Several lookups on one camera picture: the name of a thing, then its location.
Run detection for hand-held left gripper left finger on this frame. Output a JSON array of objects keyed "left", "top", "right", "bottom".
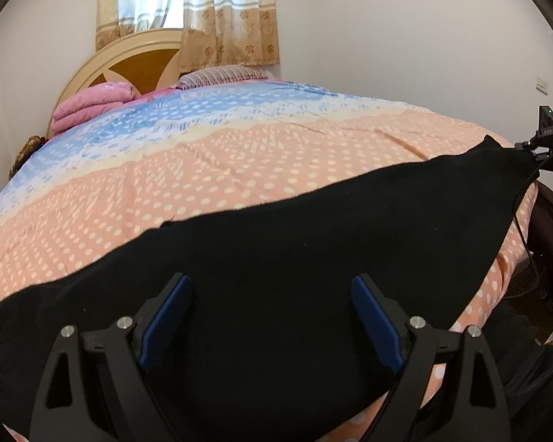
[{"left": 28, "top": 273, "right": 194, "bottom": 442}]

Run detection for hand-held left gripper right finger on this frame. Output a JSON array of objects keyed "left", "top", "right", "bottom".
[{"left": 350, "top": 274, "right": 512, "bottom": 442}]

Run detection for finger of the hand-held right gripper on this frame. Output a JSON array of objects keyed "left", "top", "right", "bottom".
[{"left": 514, "top": 142, "right": 547, "bottom": 159}]

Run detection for black pants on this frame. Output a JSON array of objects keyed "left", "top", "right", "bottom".
[{"left": 0, "top": 134, "right": 538, "bottom": 442}]

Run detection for polka dot bed blanket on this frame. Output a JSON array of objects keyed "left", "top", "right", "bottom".
[{"left": 0, "top": 77, "right": 542, "bottom": 442}]

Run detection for brown textured object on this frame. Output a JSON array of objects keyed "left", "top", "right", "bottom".
[{"left": 8, "top": 135, "right": 44, "bottom": 180}]

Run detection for pink folded blanket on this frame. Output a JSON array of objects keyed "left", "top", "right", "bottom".
[{"left": 52, "top": 81, "right": 136, "bottom": 133}]

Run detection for striped pillow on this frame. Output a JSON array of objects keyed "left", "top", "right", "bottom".
[{"left": 174, "top": 65, "right": 269, "bottom": 90}]

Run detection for cream wooden headboard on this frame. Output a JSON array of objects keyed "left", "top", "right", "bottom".
[{"left": 46, "top": 28, "right": 185, "bottom": 139}]

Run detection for beige floral curtain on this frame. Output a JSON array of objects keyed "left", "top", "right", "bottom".
[{"left": 95, "top": 0, "right": 281, "bottom": 74}]

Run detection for black cable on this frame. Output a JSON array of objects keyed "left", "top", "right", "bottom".
[{"left": 504, "top": 157, "right": 553, "bottom": 300}]

